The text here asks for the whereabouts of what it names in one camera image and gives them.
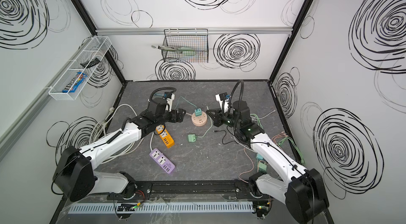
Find round pink power strip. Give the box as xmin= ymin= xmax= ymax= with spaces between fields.
xmin=191 ymin=112 xmax=208 ymax=127

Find teal plug adapter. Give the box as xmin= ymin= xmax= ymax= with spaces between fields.
xmin=194 ymin=108 xmax=203 ymax=117

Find green plug adapter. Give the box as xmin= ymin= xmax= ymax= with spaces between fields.
xmin=188 ymin=134 xmax=197 ymax=143

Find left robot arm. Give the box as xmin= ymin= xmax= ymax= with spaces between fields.
xmin=52 ymin=98 xmax=186 ymax=202

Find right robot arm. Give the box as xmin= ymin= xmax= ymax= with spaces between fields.
xmin=206 ymin=101 xmax=329 ymax=224

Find orange power strip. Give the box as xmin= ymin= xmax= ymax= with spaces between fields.
xmin=155 ymin=125 xmax=174 ymax=149

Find purple power strip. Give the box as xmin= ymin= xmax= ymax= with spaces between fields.
xmin=149 ymin=149 xmax=176 ymax=174

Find metal tongs in basket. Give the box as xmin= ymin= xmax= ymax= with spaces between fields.
xmin=151 ymin=45 xmax=196 ymax=56

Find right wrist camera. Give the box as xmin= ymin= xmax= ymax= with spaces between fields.
xmin=215 ymin=93 xmax=230 ymax=113

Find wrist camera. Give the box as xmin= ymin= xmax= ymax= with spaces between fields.
xmin=215 ymin=93 xmax=230 ymax=113
xmin=164 ymin=93 xmax=175 ymax=112

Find black cable with plug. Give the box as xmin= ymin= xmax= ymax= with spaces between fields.
xmin=213 ymin=130 xmax=245 ymax=146

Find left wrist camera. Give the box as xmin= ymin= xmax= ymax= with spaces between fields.
xmin=164 ymin=93 xmax=175 ymax=112

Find light green cable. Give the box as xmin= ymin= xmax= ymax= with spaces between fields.
xmin=195 ymin=116 xmax=214 ymax=139

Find teal cable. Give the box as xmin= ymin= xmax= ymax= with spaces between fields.
xmin=174 ymin=96 xmax=199 ymax=114

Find white power cords bundle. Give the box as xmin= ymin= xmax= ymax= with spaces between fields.
xmin=89 ymin=104 xmax=153 ymax=164

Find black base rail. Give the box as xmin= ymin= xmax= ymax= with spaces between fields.
xmin=64 ymin=179 xmax=321 ymax=199

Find black wire wall basket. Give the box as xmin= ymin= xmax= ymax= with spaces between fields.
xmin=160 ymin=28 xmax=209 ymax=63

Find grey slotted cable duct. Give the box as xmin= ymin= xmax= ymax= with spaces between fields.
xmin=68 ymin=201 xmax=254 ymax=214

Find white wire wall basket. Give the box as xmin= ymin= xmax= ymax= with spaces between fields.
xmin=48 ymin=36 xmax=112 ymax=101

